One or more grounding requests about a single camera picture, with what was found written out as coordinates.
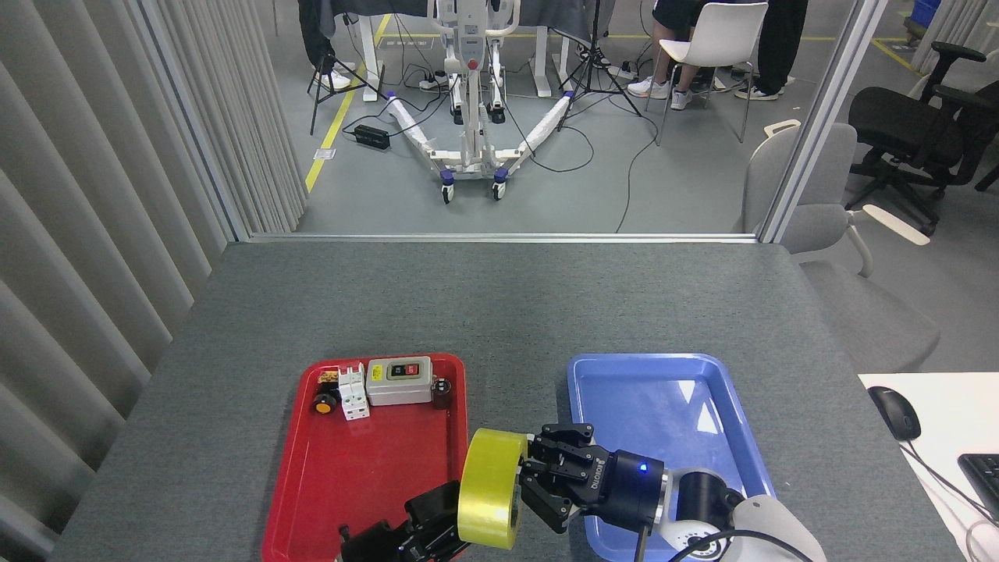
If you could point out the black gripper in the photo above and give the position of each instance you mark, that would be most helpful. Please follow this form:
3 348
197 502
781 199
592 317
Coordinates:
382 542
624 488

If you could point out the yellow tape roll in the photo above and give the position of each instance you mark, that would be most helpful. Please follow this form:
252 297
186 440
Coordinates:
488 484

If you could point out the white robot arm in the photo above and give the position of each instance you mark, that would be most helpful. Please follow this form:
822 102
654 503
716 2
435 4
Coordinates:
741 523

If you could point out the blue plastic tray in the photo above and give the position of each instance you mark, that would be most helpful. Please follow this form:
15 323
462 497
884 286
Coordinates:
616 390

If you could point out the red plastic tray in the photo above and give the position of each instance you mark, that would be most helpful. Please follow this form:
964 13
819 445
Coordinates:
351 468

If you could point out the white circuit breaker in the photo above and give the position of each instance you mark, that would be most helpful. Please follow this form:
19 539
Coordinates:
355 394

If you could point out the yellow push button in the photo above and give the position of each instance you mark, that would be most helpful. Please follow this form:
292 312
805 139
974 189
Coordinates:
324 404

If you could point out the small black brass component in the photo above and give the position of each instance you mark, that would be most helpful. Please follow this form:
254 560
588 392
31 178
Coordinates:
328 378

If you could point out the black computer mouse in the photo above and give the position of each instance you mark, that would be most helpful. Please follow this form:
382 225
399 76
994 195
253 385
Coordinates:
895 410

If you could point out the grey office chair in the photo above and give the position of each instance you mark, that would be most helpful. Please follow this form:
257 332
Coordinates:
819 218

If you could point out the white wheeled stand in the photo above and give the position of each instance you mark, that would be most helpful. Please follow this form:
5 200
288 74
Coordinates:
472 117

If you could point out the black power adapter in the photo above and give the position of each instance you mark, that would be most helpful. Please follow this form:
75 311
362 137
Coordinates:
371 137

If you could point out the white desk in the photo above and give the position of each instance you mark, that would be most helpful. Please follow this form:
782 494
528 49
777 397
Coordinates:
944 414

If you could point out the black tripod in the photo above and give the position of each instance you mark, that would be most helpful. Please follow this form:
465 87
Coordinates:
597 62

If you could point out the black keyboard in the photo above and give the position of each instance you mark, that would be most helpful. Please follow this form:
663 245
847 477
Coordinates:
983 476

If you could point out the seated person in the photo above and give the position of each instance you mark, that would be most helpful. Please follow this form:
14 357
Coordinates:
671 31

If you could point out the black folding stand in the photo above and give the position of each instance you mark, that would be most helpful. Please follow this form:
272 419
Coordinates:
328 78

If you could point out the white plastic chair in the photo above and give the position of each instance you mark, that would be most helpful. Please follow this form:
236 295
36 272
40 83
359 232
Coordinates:
722 35

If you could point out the black office chair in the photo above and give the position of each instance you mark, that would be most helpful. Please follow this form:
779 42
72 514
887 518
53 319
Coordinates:
897 125

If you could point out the standing person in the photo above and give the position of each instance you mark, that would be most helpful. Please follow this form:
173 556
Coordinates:
780 39

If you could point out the grey vertical blinds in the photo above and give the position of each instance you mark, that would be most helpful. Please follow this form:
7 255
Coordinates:
78 195

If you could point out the person with white shoe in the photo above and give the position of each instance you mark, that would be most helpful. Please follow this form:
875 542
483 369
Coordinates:
316 31

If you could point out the blue bin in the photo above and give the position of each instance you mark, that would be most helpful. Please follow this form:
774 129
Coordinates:
926 9

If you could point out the dark round knob switch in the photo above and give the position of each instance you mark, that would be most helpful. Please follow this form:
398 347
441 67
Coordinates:
442 394

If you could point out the grey push button switch box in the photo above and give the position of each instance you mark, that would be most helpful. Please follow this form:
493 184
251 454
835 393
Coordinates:
398 386

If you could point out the silver frame rail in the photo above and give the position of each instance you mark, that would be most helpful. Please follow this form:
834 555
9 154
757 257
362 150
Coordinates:
507 237

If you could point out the silver frame post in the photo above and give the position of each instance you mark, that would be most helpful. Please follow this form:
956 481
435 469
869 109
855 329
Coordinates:
827 109

